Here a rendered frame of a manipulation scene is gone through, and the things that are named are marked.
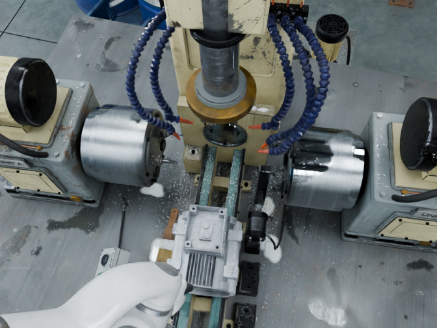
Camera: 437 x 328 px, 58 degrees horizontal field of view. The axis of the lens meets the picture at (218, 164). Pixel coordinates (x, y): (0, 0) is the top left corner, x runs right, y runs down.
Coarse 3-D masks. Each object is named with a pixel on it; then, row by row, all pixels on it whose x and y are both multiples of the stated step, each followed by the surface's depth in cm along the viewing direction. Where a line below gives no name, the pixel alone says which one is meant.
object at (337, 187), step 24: (312, 144) 111; (336, 144) 111; (360, 144) 113; (288, 168) 116; (312, 168) 109; (336, 168) 109; (360, 168) 110; (288, 192) 113; (312, 192) 112; (336, 192) 110
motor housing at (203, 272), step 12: (180, 216) 114; (228, 228) 110; (240, 228) 113; (180, 240) 110; (228, 240) 109; (180, 252) 108; (228, 252) 108; (192, 264) 104; (204, 264) 102; (216, 264) 104; (228, 264) 107; (192, 276) 101; (204, 276) 102; (216, 276) 103; (204, 288) 116; (216, 288) 102
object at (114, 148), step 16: (96, 112) 120; (112, 112) 119; (128, 112) 119; (160, 112) 127; (96, 128) 115; (112, 128) 115; (128, 128) 115; (144, 128) 115; (160, 128) 125; (96, 144) 115; (112, 144) 114; (128, 144) 114; (144, 144) 114; (160, 144) 130; (96, 160) 116; (112, 160) 115; (128, 160) 115; (144, 160) 115; (160, 160) 121; (96, 176) 121; (112, 176) 120; (128, 176) 118; (144, 176) 118
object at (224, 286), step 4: (184, 212) 112; (188, 212) 111; (184, 216) 111; (228, 216) 110; (232, 216) 110; (228, 220) 110; (232, 220) 110; (228, 224) 110; (232, 224) 110; (220, 280) 103; (220, 284) 102; (224, 284) 102; (228, 284) 103; (220, 288) 101; (224, 288) 102; (228, 288) 102; (224, 296) 112; (228, 296) 113
